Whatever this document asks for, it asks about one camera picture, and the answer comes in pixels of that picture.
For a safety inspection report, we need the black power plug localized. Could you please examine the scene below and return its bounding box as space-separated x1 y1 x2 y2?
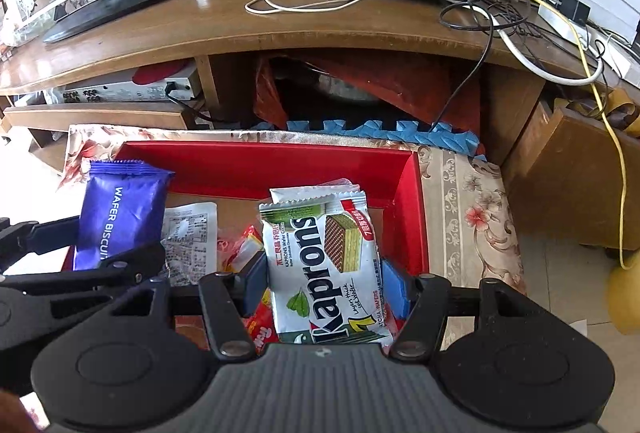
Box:
547 0 592 24

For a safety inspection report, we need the black cable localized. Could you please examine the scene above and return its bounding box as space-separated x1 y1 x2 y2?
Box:
432 0 507 128

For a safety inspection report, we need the brown cardboard box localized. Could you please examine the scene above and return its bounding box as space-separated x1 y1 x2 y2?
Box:
500 88 640 256

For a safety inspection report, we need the red cardboard box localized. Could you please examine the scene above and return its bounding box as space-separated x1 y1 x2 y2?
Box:
62 140 431 354

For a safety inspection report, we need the red flat item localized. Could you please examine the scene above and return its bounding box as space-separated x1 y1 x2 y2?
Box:
132 64 189 82

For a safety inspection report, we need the wooden TV stand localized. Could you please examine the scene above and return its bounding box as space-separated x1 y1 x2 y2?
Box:
0 0 616 164

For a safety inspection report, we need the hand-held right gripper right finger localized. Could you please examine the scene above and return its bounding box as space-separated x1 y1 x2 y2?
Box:
381 260 530 360

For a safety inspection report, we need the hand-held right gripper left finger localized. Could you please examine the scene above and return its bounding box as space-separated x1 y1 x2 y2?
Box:
112 252 272 360

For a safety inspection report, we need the white snack packet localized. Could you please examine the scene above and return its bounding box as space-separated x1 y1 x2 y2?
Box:
160 202 219 286

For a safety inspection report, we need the brown cardboard liner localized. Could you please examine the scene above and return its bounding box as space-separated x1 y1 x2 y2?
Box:
165 193 387 350

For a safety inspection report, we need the blue wafer biscuit packet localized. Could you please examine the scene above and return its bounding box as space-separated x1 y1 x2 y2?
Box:
72 160 176 271

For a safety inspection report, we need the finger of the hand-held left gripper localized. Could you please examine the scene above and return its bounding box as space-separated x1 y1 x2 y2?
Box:
0 240 168 298
0 215 82 271

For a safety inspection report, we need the silver media player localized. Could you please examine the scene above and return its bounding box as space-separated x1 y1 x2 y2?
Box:
50 63 203 104

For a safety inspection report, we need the white green wafer packet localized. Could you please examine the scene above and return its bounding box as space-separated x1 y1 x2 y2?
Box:
258 185 396 346

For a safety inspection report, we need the floral tablecloth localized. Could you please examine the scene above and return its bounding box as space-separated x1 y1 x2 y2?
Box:
57 124 527 350

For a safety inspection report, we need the orange snack clear packet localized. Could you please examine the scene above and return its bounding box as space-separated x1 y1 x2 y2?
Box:
270 178 362 208

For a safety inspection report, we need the yellow cable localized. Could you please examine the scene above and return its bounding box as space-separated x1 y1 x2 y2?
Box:
375 0 635 271

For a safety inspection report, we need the blue foam mat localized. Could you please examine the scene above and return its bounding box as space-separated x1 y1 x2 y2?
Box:
250 115 493 161

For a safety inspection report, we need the thick white cable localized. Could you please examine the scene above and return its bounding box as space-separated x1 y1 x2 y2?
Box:
470 0 606 87

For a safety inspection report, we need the yellow red snack packet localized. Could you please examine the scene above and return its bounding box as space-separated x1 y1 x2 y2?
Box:
217 224 266 272

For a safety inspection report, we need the white power strip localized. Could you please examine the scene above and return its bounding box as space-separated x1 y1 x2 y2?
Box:
537 3 640 81

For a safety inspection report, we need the red bag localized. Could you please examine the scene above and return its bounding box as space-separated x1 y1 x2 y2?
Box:
252 55 463 126

